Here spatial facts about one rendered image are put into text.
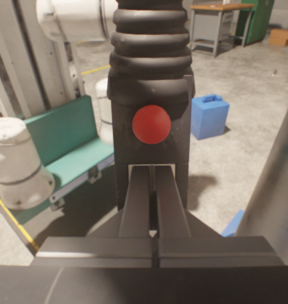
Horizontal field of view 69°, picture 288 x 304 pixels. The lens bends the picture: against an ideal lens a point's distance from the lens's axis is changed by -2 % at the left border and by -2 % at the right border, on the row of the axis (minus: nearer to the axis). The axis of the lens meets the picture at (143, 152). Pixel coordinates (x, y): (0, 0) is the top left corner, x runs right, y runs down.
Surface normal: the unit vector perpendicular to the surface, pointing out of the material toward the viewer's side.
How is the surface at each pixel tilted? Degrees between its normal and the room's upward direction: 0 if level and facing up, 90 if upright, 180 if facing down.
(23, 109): 90
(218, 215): 0
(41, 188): 68
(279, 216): 90
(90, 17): 91
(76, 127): 90
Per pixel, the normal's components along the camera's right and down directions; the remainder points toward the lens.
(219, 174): -0.03, -0.79
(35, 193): 0.64, 0.11
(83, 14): -0.06, 0.51
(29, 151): 0.98, 0.11
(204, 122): 0.33, 0.58
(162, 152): -0.02, 0.29
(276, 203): -0.91, 0.27
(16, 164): 0.68, 0.45
